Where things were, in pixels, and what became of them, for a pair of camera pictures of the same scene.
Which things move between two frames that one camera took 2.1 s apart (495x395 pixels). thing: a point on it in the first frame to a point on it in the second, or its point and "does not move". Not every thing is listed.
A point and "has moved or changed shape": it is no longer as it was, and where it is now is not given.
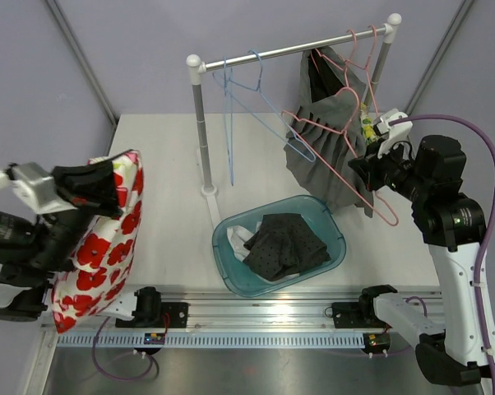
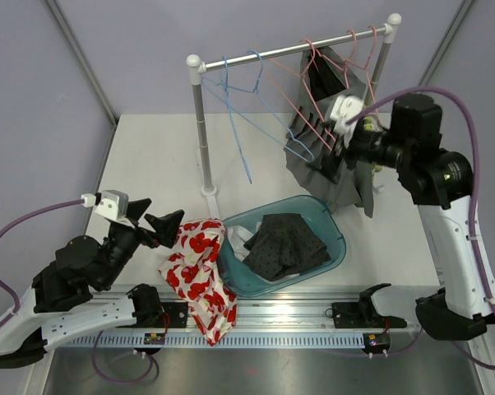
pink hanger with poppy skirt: (350, 144) has moved or changed shape
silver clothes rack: (196, 67) does not move
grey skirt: (326, 132) does not move
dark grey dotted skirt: (284, 245) does not move
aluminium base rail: (249, 309) does not move
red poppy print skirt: (107, 253) has moved or changed shape
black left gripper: (90, 191) to (137, 226)
